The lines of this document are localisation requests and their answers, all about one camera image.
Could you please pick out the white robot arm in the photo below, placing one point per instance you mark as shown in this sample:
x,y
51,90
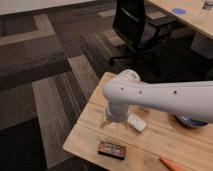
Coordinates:
x,y
190,99

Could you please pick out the small dark object on desk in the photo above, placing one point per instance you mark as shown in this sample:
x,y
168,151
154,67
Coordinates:
x,y
208,5

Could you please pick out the blue round disc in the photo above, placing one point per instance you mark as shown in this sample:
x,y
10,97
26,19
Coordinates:
x,y
179,11

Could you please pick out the blue bowl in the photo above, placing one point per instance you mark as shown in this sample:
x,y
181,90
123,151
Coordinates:
x,y
191,123

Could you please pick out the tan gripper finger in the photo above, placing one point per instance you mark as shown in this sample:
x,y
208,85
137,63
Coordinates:
x,y
105,121
128,121

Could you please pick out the red and black box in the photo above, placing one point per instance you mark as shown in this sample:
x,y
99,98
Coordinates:
x,y
112,150

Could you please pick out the wooden background desk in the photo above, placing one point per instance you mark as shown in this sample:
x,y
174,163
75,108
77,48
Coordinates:
x,y
197,18

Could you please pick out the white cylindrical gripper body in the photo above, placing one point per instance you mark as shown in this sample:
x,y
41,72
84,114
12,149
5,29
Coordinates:
x,y
117,113

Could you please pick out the white eraser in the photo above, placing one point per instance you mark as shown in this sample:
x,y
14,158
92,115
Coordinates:
x,y
137,123

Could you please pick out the black office chair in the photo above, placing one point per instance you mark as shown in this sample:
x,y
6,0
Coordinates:
x,y
141,35

